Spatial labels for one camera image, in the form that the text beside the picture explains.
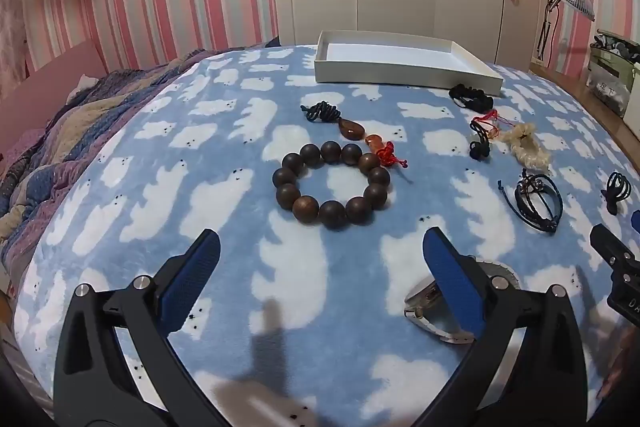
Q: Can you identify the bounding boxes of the purple striped quilt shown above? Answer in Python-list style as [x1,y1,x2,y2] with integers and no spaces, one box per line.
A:
[0,47,211,268]

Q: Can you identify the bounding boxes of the white crumpled cloth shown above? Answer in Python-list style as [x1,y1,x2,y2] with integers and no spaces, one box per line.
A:
[67,74,103,100]

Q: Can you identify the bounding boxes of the pink headboard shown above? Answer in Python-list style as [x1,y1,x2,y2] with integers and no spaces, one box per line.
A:
[0,39,108,148]

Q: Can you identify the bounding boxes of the black coil hair tie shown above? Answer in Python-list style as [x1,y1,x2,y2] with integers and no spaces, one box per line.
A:
[602,172,632,214]

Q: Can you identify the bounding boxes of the black cord bracelet with bells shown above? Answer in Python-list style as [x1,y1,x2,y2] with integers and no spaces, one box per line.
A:
[497,172,565,233]

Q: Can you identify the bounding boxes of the white shallow tray box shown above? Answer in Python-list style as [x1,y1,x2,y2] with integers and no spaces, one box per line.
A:
[314,30,504,98]

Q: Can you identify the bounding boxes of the pale jade pendant black cord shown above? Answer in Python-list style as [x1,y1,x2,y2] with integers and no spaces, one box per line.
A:
[468,127,501,162]

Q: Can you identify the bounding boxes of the person's right hand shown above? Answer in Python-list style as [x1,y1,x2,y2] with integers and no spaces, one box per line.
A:
[597,322,640,404]

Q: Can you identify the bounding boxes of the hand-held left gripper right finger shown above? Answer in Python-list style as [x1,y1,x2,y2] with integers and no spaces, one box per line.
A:
[410,227,588,427]

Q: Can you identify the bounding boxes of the orange gourd pendant red cord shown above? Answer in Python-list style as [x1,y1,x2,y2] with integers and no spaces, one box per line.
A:
[365,134,410,168]

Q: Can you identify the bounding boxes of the red cord bead bracelet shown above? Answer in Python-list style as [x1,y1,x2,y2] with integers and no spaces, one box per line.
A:
[470,109,518,140]

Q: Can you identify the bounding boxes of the wooden bedside cabinet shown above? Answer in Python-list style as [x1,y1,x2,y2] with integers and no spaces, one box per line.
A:
[529,57,640,142]

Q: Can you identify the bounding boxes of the blue bear printed blanket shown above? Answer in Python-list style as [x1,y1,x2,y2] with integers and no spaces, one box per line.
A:
[12,44,640,427]

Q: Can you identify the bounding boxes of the black fabric scrunchie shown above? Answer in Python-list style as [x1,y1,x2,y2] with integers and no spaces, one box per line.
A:
[448,83,495,114]

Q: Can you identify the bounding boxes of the brown wooden bead bracelet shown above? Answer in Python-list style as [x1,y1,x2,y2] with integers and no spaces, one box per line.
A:
[272,140,391,232]

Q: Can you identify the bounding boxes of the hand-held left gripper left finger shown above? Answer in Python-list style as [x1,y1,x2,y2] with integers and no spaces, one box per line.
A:
[54,228,236,427]

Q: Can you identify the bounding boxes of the brown teardrop pendant dark cord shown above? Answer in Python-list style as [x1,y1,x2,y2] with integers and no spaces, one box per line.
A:
[300,101,366,142]

